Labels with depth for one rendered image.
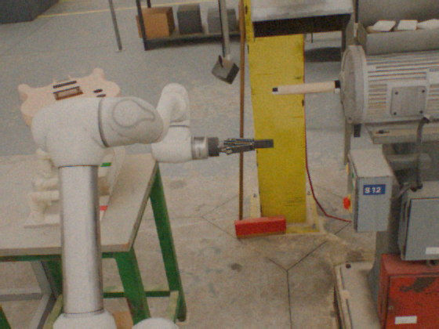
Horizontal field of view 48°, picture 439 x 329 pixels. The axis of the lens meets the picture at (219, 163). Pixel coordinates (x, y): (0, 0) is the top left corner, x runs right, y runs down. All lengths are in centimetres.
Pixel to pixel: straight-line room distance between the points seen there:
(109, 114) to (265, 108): 152
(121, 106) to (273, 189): 180
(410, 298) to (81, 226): 121
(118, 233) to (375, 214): 80
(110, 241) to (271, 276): 131
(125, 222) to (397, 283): 97
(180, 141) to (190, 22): 484
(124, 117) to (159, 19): 542
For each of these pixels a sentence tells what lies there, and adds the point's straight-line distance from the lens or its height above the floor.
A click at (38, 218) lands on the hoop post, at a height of 96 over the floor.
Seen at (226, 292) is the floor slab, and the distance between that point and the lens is 269.
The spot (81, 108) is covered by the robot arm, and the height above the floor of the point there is 142.
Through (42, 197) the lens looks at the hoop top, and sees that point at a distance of 173.
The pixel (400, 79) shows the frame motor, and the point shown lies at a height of 130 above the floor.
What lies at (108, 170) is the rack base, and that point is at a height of 102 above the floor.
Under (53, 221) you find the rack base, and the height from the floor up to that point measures 94.
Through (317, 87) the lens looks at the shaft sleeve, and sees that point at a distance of 167.
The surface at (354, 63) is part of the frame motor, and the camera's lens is 159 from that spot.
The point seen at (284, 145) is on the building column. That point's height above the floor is 56.
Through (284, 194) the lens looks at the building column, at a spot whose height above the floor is 24.
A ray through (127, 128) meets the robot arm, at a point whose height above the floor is 138.
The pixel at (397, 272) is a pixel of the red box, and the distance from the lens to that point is 190.
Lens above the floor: 190
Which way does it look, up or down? 30 degrees down
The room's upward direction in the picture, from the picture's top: 7 degrees counter-clockwise
